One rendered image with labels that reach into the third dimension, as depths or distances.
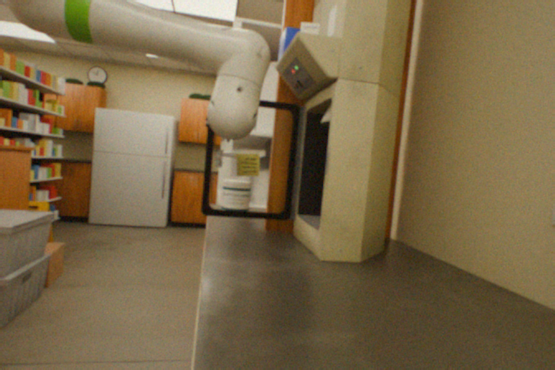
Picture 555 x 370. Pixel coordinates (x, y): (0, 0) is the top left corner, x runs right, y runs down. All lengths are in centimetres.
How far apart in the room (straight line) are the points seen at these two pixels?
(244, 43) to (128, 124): 519
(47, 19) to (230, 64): 36
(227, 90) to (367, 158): 41
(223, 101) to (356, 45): 40
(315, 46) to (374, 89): 19
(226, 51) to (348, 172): 42
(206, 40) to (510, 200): 80
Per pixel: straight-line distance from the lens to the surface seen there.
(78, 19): 85
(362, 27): 99
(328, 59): 93
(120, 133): 592
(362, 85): 95
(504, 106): 110
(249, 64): 76
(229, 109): 73
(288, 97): 127
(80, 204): 625
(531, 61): 108
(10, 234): 274
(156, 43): 81
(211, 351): 49
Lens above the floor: 118
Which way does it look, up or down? 3 degrees down
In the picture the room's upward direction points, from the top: 5 degrees clockwise
